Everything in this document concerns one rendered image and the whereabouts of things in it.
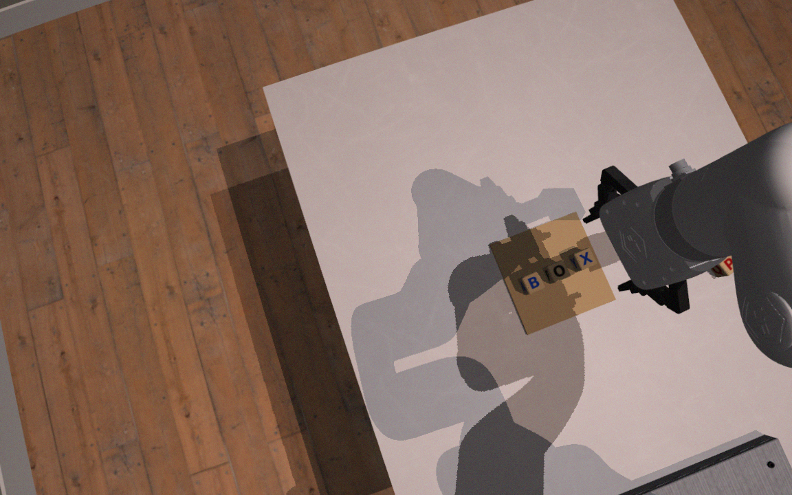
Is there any tan square mat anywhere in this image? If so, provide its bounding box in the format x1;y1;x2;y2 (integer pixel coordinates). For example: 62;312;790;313
489;212;616;335

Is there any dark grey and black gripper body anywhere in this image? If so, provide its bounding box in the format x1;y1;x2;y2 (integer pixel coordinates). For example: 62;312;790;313
599;176;726;289

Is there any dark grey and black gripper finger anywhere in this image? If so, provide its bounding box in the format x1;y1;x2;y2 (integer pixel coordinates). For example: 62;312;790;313
583;166;638;224
618;280;690;314

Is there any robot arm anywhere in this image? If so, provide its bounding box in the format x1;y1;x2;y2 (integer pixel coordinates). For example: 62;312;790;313
654;122;792;368

